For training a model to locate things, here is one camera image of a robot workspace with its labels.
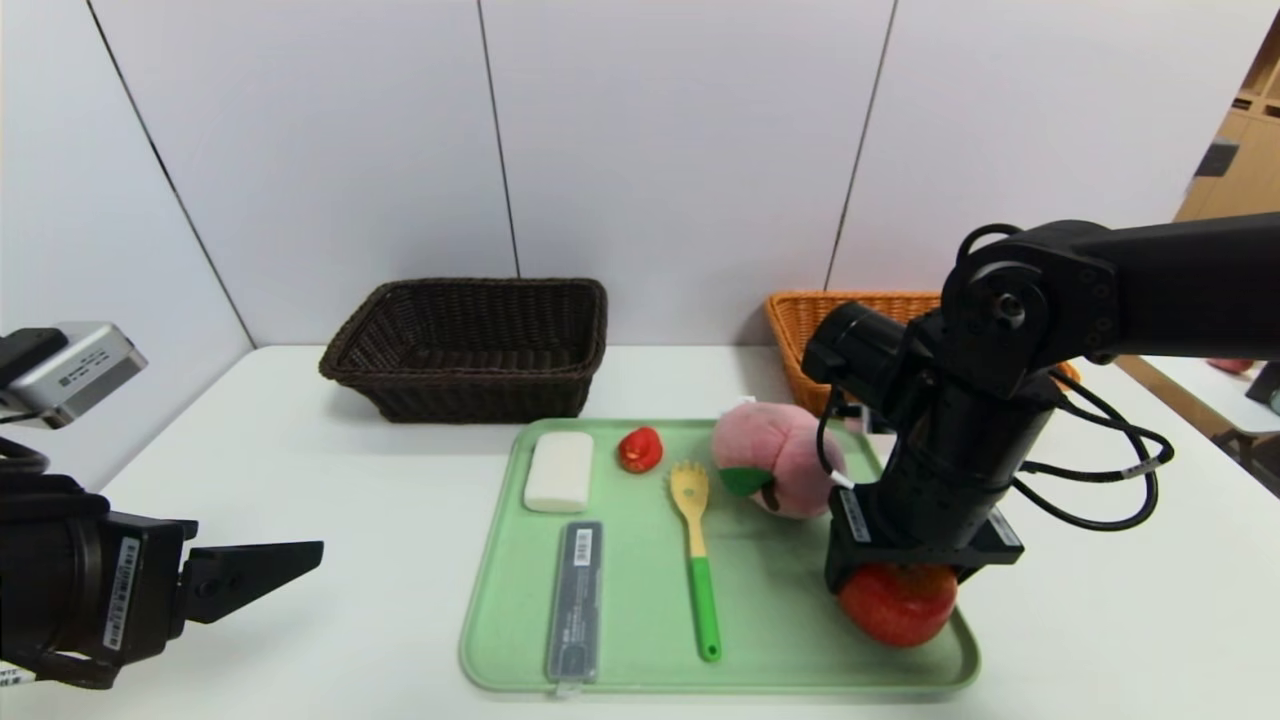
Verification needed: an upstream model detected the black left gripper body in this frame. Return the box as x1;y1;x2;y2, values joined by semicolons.
0;510;199;689

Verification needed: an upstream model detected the grey translucent pen case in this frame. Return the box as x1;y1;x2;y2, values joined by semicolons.
545;520;605;698

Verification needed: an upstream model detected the yellow green pasta spoon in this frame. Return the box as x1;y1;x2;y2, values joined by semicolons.
668;460;723;663

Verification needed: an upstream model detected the pink plush peach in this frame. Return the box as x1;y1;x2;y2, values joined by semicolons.
711;400;849;521

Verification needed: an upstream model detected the red apple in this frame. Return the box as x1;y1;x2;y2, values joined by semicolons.
838;562;959;649

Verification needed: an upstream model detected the dark brown wicker basket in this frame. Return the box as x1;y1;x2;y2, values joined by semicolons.
318;278;609;424

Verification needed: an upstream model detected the orange wicker basket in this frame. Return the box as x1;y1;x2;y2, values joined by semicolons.
765;290;1083;431

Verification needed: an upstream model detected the white rectangular soap block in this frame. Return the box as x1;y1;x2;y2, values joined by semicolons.
523;431;595;515

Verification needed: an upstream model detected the small red strawberry toy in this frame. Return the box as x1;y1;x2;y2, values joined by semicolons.
616;426;664;475

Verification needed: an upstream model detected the light green plastic tray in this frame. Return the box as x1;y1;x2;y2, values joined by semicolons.
458;417;981;695

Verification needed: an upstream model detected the white side table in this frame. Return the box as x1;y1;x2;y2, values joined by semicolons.
1115;355;1280;441

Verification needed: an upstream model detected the wooden shelf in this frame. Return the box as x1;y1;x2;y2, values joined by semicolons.
1175;20;1280;223

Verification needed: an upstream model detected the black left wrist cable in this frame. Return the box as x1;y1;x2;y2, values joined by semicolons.
0;435;51;476

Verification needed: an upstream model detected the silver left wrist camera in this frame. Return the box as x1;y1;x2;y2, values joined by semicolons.
0;322;148;431

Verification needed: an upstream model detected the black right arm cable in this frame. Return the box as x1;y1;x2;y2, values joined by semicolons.
1010;368;1175;533

